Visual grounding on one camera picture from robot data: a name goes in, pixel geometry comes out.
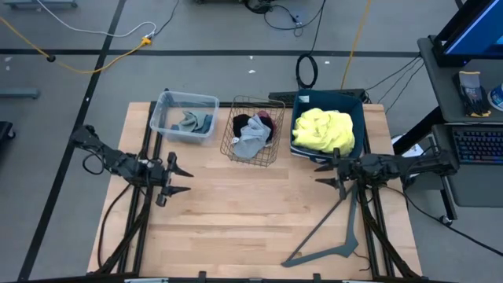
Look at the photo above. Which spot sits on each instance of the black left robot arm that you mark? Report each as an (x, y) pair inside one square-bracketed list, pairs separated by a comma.
[(118, 165)]

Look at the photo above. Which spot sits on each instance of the black monitor stand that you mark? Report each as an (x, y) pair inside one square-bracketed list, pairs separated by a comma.
[(448, 59)]

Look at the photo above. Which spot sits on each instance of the grey-green cloth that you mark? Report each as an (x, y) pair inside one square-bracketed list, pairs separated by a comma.
[(192, 120)]

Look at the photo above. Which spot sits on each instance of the clear plastic bin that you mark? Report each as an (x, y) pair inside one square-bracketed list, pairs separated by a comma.
[(165, 129)]

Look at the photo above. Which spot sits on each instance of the maroon cloth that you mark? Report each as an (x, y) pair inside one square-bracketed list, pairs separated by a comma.
[(271, 122)]

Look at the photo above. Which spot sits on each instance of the black backlit keyboard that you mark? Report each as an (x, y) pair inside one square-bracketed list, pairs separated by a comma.
[(479, 145)]

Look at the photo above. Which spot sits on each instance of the large black cloth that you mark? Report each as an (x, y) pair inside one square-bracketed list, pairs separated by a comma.
[(240, 123)]

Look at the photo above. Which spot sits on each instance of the computer monitor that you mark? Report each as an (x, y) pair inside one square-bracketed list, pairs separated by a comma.
[(479, 27)]

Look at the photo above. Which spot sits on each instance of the grey computer cart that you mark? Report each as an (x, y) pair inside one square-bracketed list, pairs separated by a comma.
[(444, 94)]

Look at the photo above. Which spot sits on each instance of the black floor puck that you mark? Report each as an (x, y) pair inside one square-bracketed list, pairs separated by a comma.
[(51, 58)]

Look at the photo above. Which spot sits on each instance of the small white fabric tag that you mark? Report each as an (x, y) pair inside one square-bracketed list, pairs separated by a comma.
[(235, 140)]

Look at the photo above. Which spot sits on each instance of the black caster base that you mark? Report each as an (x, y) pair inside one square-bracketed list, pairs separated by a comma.
[(6, 131)]

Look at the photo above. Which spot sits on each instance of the yellow cloth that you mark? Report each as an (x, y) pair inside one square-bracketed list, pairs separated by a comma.
[(322, 131)]

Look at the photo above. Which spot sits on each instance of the blue white roll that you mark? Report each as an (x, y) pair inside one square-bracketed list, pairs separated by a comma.
[(497, 98)]

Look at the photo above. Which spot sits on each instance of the navy striped fabric bin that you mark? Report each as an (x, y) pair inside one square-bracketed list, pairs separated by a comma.
[(326, 100)]

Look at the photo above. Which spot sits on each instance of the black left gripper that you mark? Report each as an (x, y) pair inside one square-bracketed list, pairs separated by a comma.
[(159, 175)]

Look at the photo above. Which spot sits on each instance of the light grey cloth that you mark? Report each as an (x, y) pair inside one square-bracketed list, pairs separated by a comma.
[(251, 141)]

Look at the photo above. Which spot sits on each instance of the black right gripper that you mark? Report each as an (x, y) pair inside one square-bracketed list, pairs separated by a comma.
[(349, 171)]

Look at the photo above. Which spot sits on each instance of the white paper sheet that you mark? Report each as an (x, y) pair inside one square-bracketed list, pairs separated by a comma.
[(412, 150)]

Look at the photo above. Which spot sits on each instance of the grey floor bar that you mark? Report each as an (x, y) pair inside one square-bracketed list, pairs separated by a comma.
[(19, 93), (39, 3)]

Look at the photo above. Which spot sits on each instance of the blue cloth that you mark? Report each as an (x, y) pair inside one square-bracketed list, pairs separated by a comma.
[(207, 123)]

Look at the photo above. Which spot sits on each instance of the grey black work gloves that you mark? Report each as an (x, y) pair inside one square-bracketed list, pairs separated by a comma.
[(471, 94)]

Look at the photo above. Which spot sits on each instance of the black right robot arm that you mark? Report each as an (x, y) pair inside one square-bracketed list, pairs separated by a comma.
[(412, 167)]

